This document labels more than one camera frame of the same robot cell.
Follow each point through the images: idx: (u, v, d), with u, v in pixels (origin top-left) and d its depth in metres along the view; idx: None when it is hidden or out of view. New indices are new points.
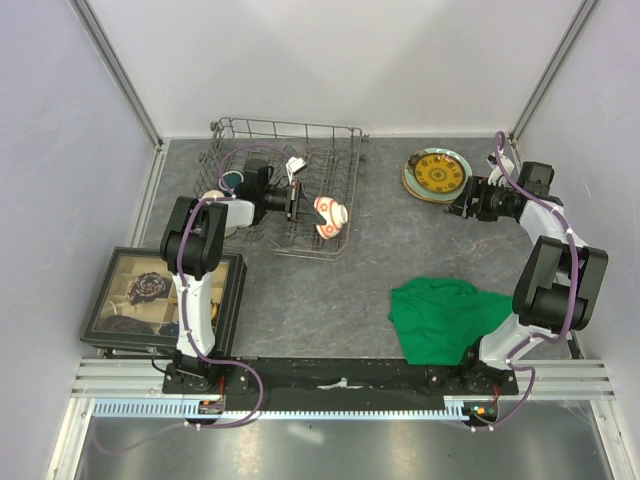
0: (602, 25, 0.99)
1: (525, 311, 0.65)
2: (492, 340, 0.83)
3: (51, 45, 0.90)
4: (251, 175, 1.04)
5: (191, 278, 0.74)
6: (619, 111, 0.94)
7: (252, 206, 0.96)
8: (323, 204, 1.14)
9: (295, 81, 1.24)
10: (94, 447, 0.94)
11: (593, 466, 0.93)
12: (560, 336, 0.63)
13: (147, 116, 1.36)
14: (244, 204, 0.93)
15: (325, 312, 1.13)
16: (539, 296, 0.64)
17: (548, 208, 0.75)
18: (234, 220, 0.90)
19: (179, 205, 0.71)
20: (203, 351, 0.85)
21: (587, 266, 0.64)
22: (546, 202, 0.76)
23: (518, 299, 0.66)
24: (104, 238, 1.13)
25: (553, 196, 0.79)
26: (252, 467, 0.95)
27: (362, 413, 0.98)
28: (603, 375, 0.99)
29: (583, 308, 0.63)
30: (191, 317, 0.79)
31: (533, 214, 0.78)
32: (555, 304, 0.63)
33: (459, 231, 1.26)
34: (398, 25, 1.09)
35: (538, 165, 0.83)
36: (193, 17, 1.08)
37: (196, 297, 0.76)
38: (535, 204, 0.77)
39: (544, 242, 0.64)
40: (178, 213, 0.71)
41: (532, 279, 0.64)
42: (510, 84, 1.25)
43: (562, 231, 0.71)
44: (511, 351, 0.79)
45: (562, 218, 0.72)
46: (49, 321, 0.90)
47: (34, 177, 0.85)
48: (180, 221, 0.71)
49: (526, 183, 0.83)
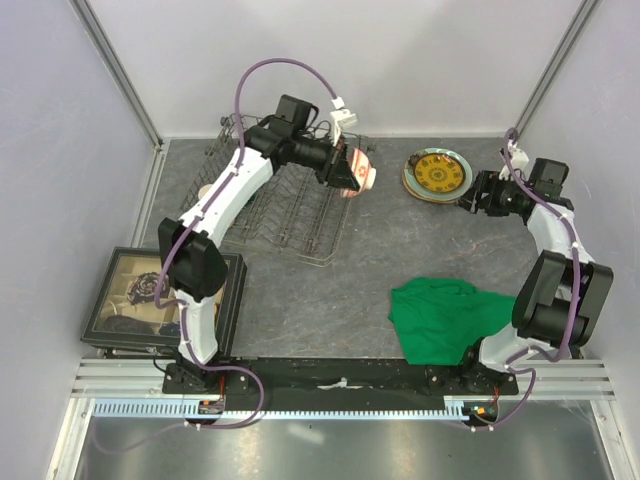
0: (603, 25, 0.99)
1: (524, 325, 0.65)
2: (492, 345, 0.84)
3: (51, 45, 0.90)
4: (289, 106, 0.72)
5: (187, 298, 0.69)
6: (619, 111, 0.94)
7: (261, 161, 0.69)
8: (361, 166, 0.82)
9: (295, 81, 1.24)
10: (95, 447, 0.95)
11: (593, 467, 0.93)
12: (556, 354, 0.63)
13: (148, 116, 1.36)
14: (252, 168, 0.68)
15: (325, 312, 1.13)
16: (537, 313, 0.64)
17: (557, 214, 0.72)
18: (245, 194, 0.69)
19: (160, 234, 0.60)
20: (201, 359, 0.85)
21: (591, 285, 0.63)
22: (555, 207, 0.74)
23: (517, 314, 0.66)
24: (104, 238, 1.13)
25: (563, 200, 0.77)
26: (252, 467, 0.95)
27: (362, 413, 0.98)
28: (603, 375, 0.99)
29: (583, 326, 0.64)
30: (190, 331, 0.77)
31: (541, 219, 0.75)
32: (553, 320, 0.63)
33: (459, 231, 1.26)
34: (397, 25, 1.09)
35: (552, 163, 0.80)
36: (192, 16, 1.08)
37: (196, 314, 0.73)
38: (542, 208, 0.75)
39: (548, 260, 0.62)
40: (161, 241, 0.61)
41: (531, 297, 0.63)
42: (510, 83, 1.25)
43: (566, 243, 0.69)
44: (508, 358, 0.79)
45: (571, 227, 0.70)
46: (49, 321, 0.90)
47: (33, 179, 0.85)
48: (164, 248, 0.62)
49: (538, 182, 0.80)
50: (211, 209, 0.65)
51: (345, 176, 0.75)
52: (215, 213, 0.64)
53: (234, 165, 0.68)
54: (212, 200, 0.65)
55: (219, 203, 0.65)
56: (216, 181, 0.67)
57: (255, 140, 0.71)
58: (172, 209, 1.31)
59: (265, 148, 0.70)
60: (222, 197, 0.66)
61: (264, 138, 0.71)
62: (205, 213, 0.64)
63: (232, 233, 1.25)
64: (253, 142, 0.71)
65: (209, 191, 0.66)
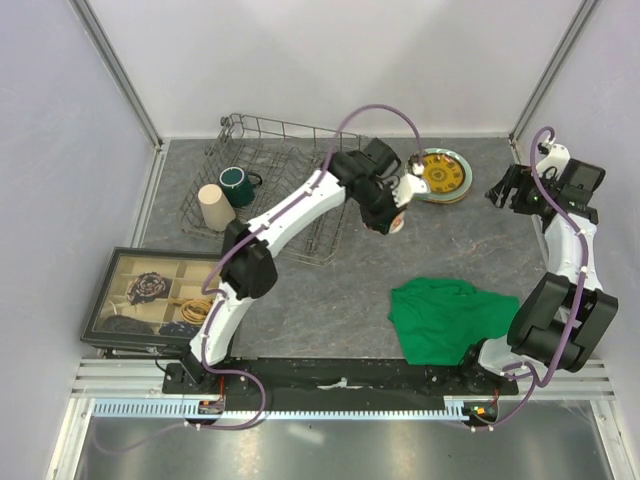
0: (603, 25, 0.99)
1: (517, 344, 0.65)
2: (492, 348, 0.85)
3: (51, 45, 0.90)
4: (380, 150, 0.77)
5: (230, 292, 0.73)
6: (619, 111, 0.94)
7: (336, 186, 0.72)
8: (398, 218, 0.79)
9: (294, 81, 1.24)
10: (95, 447, 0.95)
11: (592, 467, 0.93)
12: (543, 377, 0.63)
13: (148, 117, 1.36)
14: (325, 191, 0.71)
15: (325, 312, 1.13)
16: (532, 335, 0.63)
17: (575, 230, 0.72)
18: (313, 213, 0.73)
19: (227, 231, 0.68)
20: (210, 361, 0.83)
21: (593, 312, 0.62)
22: (574, 220, 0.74)
23: (512, 331, 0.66)
24: (104, 238, 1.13)
25: (589, 210, 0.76)
26: (252, 467, 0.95)
27: (362, 413, 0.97)
28: (603, 375, 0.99)
29: (578, 353, 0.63)
30: (215, 328, 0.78)
31: (558, 230, 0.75)
32: (546, 344, 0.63)
33: (459, 231, 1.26)
34: (397, 25, 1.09)
35: (586, 166, 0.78)
36: (192, 17, 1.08)
37: (229, 311, 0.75)
38: (562, 219, 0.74)
39: (549, 285, 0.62)
40: (227, 237, 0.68)
41: (528, 318, 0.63)
42: (509, 84, 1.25)
43: (578, 263, 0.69)
44: (504, 367, 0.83)
45: (585, 248, 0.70)
46: (49, 321, 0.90)
47: (34, 179, 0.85)
48: (228, 245, 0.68)
49: (567, 185, 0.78)
50: (278, 221, 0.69)
51: (386, 222, 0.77)
52: (279, 226, 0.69)
53: (311, 185, 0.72)
54: (281, 214, 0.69)
55: (287, 215, 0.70)
56: (290, 197, 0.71)
57: (337, 166, 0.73)
58: (172, 209, 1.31)
59: (344, 174, 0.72)
60: (291, 213, 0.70)
61: (347, 165, 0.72)
62: (271, 227, 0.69)
63: None
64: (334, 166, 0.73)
65: (281, 204, 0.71)
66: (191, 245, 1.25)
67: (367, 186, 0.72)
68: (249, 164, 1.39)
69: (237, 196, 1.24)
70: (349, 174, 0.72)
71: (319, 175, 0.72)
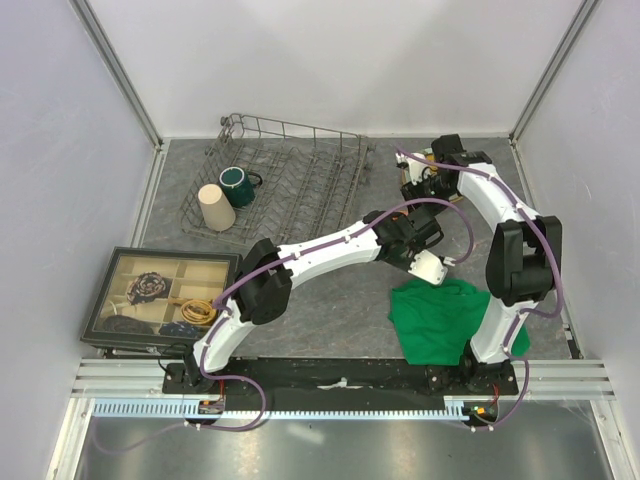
0: (602, 24, 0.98)
1: (507, 293, 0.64)
2: (484, 337, 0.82)
3: (52, 46, 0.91)
4: (425, 224, 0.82)
5: (235, 311, 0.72)
6: (618, 111, 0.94)
7: (374, 242, 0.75)
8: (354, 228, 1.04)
9: (295, 81, 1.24)
10: (95, 447, 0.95)
11: (592, 466, 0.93)
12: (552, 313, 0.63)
13: (147, 116, 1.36)
14: (361, 244, 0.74)
15: (325, 312, 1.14)
16: (516, 281, 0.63)
17: (485, 176, 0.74)
18: (344, 259, 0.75)
19: (256, 250, 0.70)
20: (207, 368, 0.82)
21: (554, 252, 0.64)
22: (479, 170, 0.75)
23: (496, 283, 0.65)
24: (104, 236, 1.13)
25: (479, 153, 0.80)
26: (252, 467, 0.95)
27: (361, 413, 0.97)
28: (603, 375, 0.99)
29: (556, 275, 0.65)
30: (215, 339, 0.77)
31: (470, 183, 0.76)
32: (533, 283, 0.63)
33: (459, 232, 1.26)
34: (397, 24, 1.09)
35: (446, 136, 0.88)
36: (191, 16, 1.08)
37: (231, 329, 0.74)
38: (468, 173, 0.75)
39: (506, 231, 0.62)
40: (253, 256, 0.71)
41: (506, 268, 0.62)
42: (510, 83, 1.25)
43: (508, 201, 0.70)
44: (505, 340, 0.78)
45: (503, 186, 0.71)
46: (48, 321, 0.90)
47: (34, 178, 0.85)
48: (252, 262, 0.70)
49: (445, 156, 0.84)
50: (309, 254, 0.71)
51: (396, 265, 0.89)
52: (309, 260, 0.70)
53: (350, 233, 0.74)
54: (313, 250, 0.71)
55: (318, 252, 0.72)
56: (329, 238, 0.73)
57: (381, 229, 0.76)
58: (172, 209, 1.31)
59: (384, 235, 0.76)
60: (323, 253, 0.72)
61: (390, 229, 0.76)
62: (305, 260, 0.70)
63: (232, 233, 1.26)
64: (379, 226, 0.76)
65: (318, 241, 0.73)
66: (191, 245, 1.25)
67: (398, 251, 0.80)
68: (249, 163, 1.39)
69: (237, 195, 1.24)
70: (390, 237, 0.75)
71: (358, 228, 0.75)
